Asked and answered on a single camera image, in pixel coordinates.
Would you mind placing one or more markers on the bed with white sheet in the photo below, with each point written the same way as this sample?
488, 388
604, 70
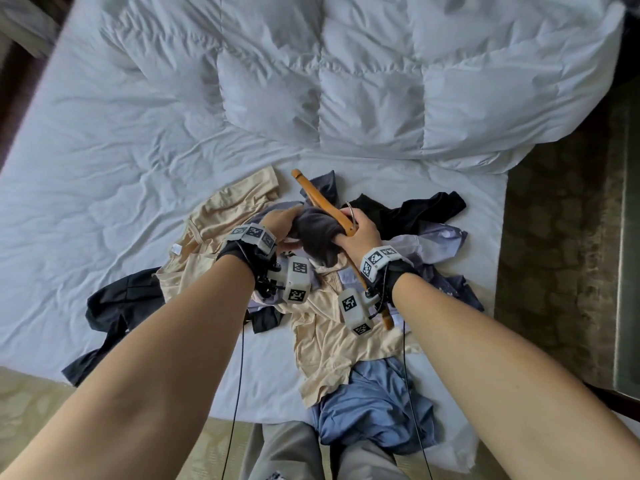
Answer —
100, 159

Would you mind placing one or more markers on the beige shirt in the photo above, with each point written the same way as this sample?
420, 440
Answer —
325, 344

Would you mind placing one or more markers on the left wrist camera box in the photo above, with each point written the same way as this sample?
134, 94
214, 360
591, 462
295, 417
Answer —
295, 279

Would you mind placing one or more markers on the person's grey trousers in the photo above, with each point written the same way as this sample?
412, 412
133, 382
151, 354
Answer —
295, 454

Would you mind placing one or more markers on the dark grey garment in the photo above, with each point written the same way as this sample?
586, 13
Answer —
316, 234

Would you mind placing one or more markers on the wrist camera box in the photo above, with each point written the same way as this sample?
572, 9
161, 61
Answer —
354, 307
295, 279

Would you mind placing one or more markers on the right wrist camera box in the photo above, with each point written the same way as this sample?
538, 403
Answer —
354, 307

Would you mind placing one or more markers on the black garment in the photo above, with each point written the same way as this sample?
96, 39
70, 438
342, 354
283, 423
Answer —
405, 209

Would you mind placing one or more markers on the dark navy garment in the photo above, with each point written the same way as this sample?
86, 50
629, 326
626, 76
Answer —
117, 302

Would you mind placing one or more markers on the person's left forearm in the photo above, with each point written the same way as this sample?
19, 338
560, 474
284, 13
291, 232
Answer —
150, 374

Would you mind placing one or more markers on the person's left fingers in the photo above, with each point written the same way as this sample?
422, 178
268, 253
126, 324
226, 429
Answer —
293, 213

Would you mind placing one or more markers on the wooden clothes hanger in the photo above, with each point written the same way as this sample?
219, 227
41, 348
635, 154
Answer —
320, 197

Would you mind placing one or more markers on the left wristband with markers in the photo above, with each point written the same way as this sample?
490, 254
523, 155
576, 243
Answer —
252, 239

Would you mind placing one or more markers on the white duvet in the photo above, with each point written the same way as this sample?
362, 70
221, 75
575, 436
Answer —
370, 79

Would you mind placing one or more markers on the person's right fingers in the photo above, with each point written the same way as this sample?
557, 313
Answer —
349, 216

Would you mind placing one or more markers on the person's left hand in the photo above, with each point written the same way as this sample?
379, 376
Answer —
276, 222

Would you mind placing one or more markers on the right wristband with markers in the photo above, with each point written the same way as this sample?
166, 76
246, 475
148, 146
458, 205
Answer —
382, 262

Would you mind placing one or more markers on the slate blue garment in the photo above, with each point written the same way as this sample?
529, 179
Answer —
325, 187

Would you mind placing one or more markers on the lavender shirt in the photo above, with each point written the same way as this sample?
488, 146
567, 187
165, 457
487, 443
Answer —
440, 244

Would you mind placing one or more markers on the wristband with markers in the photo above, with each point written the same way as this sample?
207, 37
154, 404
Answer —
382, 262
252, 239

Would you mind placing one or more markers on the person's right forearm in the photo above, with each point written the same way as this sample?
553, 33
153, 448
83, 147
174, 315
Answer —
505, 379

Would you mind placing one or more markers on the dark wooden furniture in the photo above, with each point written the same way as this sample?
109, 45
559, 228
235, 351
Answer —
612, 397

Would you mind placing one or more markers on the person's right hand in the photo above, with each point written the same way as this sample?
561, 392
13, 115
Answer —
361, 237

